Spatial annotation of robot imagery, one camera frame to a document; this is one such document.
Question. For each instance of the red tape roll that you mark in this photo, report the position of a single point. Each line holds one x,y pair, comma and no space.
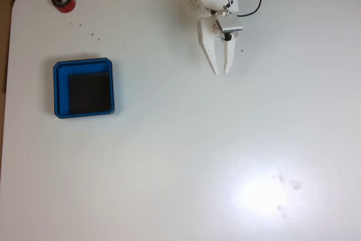
68,6

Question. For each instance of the blue square box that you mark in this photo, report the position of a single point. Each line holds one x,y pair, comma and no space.
60,91

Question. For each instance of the silver gripper camera box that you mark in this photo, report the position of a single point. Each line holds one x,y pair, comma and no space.
229,23

